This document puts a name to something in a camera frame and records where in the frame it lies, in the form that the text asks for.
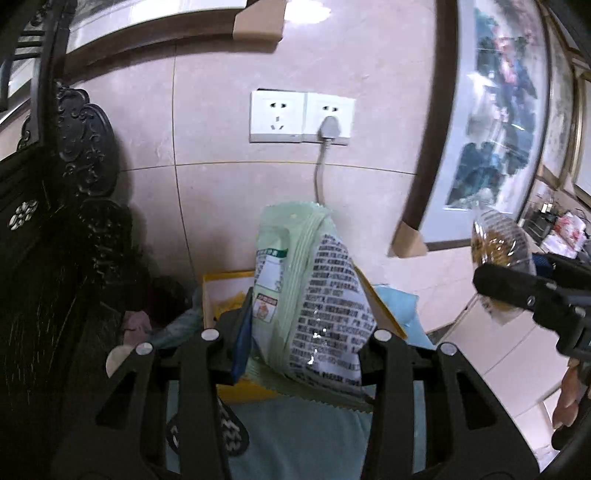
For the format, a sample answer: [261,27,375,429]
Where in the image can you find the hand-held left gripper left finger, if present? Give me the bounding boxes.
[51,286,254,480]

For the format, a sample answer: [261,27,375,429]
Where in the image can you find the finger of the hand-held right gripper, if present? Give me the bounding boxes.
[472,262,587,325]
[532,252,591,296]

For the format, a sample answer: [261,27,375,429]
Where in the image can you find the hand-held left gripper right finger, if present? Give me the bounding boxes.
[355,330,543,480]

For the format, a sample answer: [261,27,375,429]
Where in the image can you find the clear golden snack packet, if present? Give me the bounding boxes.
[470,209,537,326]

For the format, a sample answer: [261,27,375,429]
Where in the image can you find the yellow cardboard box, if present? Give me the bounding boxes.
[201,265,408,407]

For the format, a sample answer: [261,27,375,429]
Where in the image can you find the light green snack packet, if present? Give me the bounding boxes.
[242,200,379,411]

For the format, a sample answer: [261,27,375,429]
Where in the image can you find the person's right hand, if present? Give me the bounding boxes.
[551,359,591,430]

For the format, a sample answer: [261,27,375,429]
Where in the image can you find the pink and white packages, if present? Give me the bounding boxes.
[549,210,591,259]

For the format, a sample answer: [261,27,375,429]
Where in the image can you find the cream cabinet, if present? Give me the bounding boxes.
[425,258,591,462]

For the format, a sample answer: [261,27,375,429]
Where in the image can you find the pink cloth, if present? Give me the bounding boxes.
[121,310,153,335]

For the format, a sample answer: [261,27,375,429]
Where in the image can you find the light blue printed tablecloth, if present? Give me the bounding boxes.
[152,284,437,480]

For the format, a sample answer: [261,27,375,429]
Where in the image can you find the beige cup with brown sleeve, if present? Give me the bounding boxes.
[105,344,141,377]

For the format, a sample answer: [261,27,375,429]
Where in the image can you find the gold framed pale painting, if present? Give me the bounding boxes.
[570,69,591,206]

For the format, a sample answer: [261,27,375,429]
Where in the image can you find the gold framed branch painting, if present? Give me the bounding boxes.
[536,9,583,188]

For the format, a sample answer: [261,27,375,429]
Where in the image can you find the framed lotus painting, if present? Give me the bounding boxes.
[388,0,552,259]

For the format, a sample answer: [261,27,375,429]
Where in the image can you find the carved dark wooden furniture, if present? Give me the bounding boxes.
[0,0,195,480]

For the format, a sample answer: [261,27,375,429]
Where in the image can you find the dark framed landscape painting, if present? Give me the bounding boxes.
[62,0,284,70]

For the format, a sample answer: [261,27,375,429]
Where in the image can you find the white wall socket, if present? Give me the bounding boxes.
[249,90,308,144]
[302,92,356,146]

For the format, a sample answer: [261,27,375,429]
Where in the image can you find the grey plug with cable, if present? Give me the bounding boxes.
[314,115,340,206]

